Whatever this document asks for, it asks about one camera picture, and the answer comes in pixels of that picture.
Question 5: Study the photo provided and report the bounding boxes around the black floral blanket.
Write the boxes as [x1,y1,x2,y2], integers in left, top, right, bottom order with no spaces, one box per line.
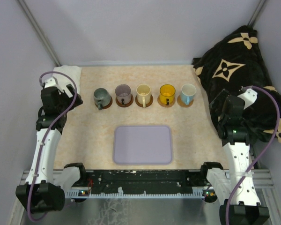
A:
[192,26,281,143]

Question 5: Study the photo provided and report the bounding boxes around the purple glass cup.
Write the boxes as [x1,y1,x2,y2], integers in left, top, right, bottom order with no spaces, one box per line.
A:
[115,84,132,105]

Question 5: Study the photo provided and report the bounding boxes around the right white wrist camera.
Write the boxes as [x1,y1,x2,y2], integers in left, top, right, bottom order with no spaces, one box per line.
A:
[237,88,258,109]

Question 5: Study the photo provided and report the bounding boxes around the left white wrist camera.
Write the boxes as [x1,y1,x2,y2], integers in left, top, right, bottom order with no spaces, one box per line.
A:
[44,76,59,89]

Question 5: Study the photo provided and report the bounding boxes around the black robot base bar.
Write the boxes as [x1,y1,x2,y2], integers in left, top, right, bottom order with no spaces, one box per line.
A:
[73,169,209,195]

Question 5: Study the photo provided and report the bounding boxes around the yellow mug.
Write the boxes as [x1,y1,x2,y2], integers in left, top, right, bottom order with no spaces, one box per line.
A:
[159,84,176,105]

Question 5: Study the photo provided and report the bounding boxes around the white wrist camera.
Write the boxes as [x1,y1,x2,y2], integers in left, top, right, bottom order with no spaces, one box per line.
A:
[44,76,59,89]
[237,88,258,109]

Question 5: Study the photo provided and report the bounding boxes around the cream mug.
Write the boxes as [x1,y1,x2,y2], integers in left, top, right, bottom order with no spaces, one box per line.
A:
[136,84,151,108]

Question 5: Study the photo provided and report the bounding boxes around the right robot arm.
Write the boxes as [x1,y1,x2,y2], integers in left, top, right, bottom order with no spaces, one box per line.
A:
[200,89,270,225]

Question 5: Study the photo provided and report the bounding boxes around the grey green mug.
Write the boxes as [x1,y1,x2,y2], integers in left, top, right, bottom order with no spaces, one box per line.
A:
[93,88,110,98]

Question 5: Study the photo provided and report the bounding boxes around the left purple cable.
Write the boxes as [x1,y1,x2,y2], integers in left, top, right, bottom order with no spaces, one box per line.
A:
[25,71,78,222]

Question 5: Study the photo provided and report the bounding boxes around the white folded cloth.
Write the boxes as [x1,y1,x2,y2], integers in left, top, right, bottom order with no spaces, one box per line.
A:
[53,65,82,89]

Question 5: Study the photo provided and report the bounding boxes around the dark wooden coaster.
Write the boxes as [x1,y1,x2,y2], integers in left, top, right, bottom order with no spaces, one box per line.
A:
[135,95,154,108]
[94,95,112,110]
[116,95,134,108]

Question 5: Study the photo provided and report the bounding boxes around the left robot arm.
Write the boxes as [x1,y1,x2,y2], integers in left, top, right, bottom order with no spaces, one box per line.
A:
[15,84,88,215]

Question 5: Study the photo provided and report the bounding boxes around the aluminium frame rail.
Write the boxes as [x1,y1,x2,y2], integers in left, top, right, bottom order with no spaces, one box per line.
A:
[18,169,274,199]

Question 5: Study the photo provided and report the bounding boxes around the woven rattan coaster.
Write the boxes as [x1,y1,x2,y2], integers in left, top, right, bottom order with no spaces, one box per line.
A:
[157,96,176,108]
[177,95,194,108]

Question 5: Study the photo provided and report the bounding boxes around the light blue mug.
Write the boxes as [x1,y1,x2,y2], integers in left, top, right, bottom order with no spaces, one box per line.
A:
[180,84,197,105]

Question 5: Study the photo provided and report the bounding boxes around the lavender plastic tray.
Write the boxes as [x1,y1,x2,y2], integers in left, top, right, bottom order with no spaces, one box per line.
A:
[113,125,173,165]

